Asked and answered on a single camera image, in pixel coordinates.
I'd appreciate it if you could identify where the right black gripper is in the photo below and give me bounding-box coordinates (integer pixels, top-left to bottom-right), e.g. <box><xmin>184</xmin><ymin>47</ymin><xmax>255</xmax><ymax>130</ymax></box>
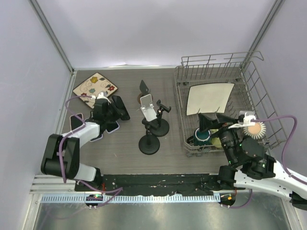
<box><xmin>197</xmin><ymin>113</ymin><xmax>240</xmax><ymax>165</ymax></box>

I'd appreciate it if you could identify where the purple-cased phone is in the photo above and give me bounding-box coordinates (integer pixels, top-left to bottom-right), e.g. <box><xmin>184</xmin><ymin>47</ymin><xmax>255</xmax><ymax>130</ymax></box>
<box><xmin>106</xmin><ymin>122</ymin><xmax>119</xmax><ymax>134</ymax></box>
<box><xmin>90</xmin><ymin>134</ymin><xmax>103</xmax><ymax>142</ymax></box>

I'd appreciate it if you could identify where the black phone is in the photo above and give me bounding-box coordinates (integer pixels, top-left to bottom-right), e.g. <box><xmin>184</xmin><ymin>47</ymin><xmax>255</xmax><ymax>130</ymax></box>
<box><xmin>112</xmin><ymin>95</ymin><xmax>130</xmax><ymax>121</ymax></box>

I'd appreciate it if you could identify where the white folding phone stand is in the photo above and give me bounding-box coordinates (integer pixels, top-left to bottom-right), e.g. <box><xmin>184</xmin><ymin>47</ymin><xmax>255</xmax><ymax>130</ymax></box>
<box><xmin>140</xmin><ymin>94</ymin><xmax>156</xmax><ymax>122</ymax></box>

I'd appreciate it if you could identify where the wooden-base grey phone stand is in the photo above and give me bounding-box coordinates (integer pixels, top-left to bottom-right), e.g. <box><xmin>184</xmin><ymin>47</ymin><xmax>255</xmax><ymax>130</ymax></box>
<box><xmin>137</xmin><ymin>80</ymin><xmax>150</xmax><ymax>103</ymax></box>

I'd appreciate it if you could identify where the tall black phone stand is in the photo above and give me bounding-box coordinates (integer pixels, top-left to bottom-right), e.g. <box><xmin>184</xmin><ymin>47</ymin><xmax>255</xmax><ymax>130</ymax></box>
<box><xmin>138</xmin><ymin>118</ymin><xmax>160</xmax><ymax>155</ymax></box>

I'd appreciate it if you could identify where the black round-base stand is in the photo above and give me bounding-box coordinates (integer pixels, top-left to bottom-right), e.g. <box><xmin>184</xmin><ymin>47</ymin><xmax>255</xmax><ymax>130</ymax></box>
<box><xmin>150</xmin><ymin>100</ymin><xmax>171</xmax><ymax>137</ymax></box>

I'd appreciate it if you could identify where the pink-cased phone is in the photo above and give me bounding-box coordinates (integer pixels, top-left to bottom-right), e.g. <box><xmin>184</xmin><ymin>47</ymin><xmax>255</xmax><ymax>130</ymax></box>
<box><xmin>70</xmin><ymin>113</ymin><xmax>83</xmax><ymax>130</ymax></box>

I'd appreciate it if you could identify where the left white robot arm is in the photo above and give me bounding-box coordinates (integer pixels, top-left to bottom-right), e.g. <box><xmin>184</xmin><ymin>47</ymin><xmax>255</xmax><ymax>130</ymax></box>
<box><xmin>41</xmin><ymin>96</ymin><xmax>130</xmax><ymax>191</ymax></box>

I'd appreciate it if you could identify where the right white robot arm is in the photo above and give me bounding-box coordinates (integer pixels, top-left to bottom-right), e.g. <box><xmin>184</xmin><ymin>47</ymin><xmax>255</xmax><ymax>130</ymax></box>
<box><xmin>198</xmin><ymin>111</ymin><xmax>307</xmax><ymax>210</ymax></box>

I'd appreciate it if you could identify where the dark green mug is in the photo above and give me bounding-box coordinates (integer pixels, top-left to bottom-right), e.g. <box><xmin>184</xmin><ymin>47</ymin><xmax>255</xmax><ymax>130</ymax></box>
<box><xmin>187</xmin><ymin>128</ymin><xmax>211</xmax><ymax>146</ymax></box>

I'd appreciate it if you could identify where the yellow-green mug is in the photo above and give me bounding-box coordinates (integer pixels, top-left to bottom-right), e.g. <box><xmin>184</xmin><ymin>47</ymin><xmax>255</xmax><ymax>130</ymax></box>
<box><xmin>210</xmin><ymin>129</ymin><xmax>222</xmax><ymax>149</ymax></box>

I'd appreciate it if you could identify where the white square plate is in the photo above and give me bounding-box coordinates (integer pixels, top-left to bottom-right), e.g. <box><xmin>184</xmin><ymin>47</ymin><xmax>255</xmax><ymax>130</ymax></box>
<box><xmin>186</xmin><ymin>83</ymin><xmax>235</xmax><ymax>116</ymax></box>

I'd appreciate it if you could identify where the floral square trivet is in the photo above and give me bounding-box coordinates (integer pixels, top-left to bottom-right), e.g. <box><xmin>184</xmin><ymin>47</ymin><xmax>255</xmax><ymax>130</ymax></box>
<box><xmin>72</xmin><ymin>72</ymin><xmax>118</xmax><ymax>108</ymax></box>

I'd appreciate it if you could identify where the ribbed cup with peach inside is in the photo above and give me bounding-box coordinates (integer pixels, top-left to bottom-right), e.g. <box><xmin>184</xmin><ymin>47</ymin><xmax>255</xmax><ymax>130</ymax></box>
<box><xmin>243</xmin><ymin>122</ymin><xmax>266</xmax><ymax>140</ymax></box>

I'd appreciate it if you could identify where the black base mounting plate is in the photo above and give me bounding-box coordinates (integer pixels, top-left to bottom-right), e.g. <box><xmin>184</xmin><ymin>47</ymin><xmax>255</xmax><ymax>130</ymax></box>
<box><xmin>88</xmin><ymin>173</ymin><xmax>234</xmax><ymax>196</ymax></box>

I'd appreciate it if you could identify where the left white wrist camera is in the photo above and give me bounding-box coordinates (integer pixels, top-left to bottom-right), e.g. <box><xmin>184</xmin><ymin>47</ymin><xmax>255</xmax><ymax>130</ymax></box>
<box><xmin>91</xmin><ymin>91</ymin><xmax>110</xmax><ymax>102</ymax></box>

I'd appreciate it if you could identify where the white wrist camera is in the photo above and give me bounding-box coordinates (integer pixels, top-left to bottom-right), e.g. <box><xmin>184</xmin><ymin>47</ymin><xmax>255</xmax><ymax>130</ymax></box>
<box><xmin>91</xmin><ymin>91</ymin><xmax>110</xmax><ymax>102</ymax></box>
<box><xmin>228</xmin><ymin>111</ymin><xmax>256</xmax><ymax>129</ymax></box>

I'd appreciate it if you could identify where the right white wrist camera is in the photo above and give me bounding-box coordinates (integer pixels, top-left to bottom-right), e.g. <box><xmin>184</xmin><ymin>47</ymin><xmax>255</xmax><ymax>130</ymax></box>
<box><xmin>228</xmin><ymin>111</ymin><xmax>256</xmax><ymax>129</ymax></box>

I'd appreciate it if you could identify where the grey wire dish rack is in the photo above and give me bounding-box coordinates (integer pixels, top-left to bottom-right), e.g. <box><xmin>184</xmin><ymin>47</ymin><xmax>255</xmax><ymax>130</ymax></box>
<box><xmin>174</xmin><ymin>51</ymin><xmax>278</xmax><ymax>157</ymax></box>

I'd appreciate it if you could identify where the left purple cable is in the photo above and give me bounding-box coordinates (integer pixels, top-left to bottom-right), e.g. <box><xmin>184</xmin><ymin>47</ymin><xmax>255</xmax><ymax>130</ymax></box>
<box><xmin>59</xmin><ymin>95</ymin><xmax>124</xmax><ymax>209</ymax></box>

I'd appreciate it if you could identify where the white slotted cable duct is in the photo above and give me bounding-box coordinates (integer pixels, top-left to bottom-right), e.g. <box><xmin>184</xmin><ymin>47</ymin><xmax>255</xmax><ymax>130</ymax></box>
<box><xmin>41</xmin><ymin>193</ymin><xmax>220</xmax><ymax>204</ymax></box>

